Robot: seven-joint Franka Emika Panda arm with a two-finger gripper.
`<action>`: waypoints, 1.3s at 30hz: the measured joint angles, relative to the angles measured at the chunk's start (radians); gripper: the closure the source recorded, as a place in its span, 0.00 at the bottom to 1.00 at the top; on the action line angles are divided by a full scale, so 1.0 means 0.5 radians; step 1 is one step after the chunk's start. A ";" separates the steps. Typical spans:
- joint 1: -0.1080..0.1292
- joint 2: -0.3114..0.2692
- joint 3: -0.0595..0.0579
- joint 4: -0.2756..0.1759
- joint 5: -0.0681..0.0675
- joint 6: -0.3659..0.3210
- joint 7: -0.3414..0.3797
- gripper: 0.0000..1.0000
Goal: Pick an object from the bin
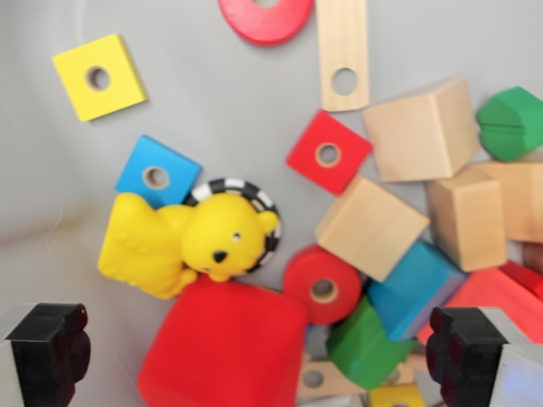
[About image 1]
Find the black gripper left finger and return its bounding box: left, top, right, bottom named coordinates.
left=0, top=303, right=92, bottom=407

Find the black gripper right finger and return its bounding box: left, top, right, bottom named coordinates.
left=425, top=307, right=543, bottom=407

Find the large red cube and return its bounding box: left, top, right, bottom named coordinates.
left=417, top=259, right=543, bottom=345

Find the yellow cube nut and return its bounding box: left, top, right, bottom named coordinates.
left=368, top=383, right=426, bottom=407

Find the blue wooden block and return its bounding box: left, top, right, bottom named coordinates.
left=366, top=241, right=468, bottom=343

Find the green wooden block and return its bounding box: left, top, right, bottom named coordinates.
left=326, top=296, right=419, bottom=392

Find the plain wooden cube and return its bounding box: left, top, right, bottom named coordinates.
left=478, top=159, right=543, bottom=243
left=361, top=75, right=483, bottom=184
left=315, top=175, right=432, bottom=283
left=425, top=166, right=508, bottom=273

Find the wooden strip with holes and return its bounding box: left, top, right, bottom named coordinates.
left=315, top=0, right=371, bottom=114
left=296, top=359, right=367, bottom=401

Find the yellow rubber bear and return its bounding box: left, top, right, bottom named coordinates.
left=97, top=192, right=279, bottom=300

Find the red foam block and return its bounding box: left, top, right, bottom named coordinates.
left=136, top=275, right=310, bottom=407

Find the red wooden wheel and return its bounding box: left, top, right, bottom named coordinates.
left=282, top=244, right=364, bottom=327
left=217, top=0, right=316, bottom=47

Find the blue square nut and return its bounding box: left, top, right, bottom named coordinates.
left=115, top=134, right=204, bottom=211

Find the green-headed wooden bolt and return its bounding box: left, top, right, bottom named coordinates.
left=475, top=86, right=543, bottom=164

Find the yellow square nut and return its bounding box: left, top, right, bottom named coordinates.
left=51, top=33, right=149, bottom=124

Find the red square nut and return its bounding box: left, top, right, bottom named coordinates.
left=284, top=109, right=375, bottom=198

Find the black white checkered ring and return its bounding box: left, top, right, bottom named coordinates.
left=183, top=177, right=283, bottom=279

